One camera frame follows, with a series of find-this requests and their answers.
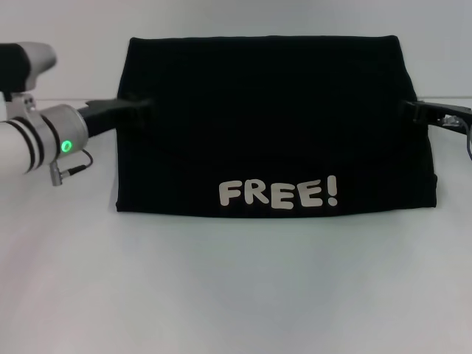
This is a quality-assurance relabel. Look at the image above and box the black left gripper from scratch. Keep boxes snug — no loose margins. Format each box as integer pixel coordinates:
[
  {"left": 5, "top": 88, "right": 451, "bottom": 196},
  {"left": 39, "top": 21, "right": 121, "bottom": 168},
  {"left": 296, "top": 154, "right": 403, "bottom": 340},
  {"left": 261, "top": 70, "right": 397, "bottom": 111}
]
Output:
[{"left": 75, "top": 93, "right": 154, "bottom": 139}]

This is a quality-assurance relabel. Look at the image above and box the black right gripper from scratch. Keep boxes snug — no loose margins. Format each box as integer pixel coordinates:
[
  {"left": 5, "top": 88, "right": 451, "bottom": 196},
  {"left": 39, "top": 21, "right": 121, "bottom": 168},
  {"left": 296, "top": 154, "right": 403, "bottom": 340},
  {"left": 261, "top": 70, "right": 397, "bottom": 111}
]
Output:
[{"left": 399, "top": 98, "right": 472, "bottom": 131}]

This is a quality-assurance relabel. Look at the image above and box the black t-shirt with FREE print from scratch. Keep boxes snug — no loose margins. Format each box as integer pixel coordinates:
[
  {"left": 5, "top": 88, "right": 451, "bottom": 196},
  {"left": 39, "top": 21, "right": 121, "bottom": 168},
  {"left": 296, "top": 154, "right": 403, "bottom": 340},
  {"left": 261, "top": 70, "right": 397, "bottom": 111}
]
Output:
[{"left": 115, "top": 35, "right": 440, "bottom": 219}]

